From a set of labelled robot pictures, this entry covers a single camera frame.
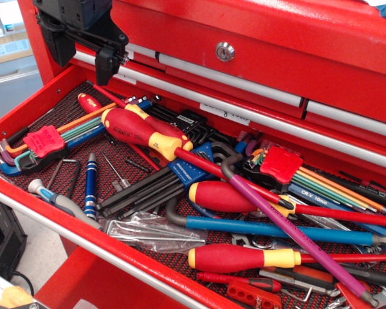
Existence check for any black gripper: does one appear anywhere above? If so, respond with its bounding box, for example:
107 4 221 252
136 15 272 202
33 0 129 86

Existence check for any slim red yellow screwdriver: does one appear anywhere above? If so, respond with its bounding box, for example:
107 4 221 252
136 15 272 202
77 93 161 171

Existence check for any large red yellow screwdriver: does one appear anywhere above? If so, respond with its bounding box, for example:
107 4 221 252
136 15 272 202
101 108 293 210

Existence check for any left rainbow hex key set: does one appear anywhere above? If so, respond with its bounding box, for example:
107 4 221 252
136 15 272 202
0 104 113 176

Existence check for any black box on floor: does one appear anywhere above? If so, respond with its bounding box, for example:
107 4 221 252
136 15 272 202
0 202 27 280

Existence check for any rainbow hex key set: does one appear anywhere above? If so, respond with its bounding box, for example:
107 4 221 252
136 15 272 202
242 146 386 214
0 104 113 176

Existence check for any lower red yellow screwdriver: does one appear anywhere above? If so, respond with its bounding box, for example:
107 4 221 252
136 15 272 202
188 244 386 273

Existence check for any small red black screwdriver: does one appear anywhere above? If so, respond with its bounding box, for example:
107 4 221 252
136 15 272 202
196 272 282 292

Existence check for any middle red yellow screwdriver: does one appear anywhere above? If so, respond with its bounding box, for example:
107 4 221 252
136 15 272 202
188 181 386 227

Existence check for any red tool chest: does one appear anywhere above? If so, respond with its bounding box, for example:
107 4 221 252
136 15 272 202
0 1 386 308

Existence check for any grey blue precision screwdriver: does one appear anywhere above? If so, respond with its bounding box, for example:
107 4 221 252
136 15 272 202
28 179 102 230

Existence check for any clear plastic bag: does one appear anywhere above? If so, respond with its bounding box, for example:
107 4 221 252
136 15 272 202
105 212 208 254

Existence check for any blue Allen key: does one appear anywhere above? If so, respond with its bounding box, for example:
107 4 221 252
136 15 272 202
165 198 386 246

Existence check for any black hex set blue holder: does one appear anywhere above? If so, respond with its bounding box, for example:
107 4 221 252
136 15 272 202
96 142 234 220

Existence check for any violet Allen key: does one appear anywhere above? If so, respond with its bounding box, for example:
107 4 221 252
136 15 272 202
221 154 379 308

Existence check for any silver cabinet lock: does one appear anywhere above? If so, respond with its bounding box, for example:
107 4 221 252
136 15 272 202
216 42 235 62

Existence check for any small black hex key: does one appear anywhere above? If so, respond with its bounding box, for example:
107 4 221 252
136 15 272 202
62 159 81 198

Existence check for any right rainbow hex key set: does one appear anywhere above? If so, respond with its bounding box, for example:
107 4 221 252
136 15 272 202
242 146 386 214

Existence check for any red bit holder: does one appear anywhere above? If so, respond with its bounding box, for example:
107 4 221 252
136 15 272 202
227 280 282 309

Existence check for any black torx key set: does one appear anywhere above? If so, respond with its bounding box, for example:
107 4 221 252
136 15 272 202
147 104 234 146

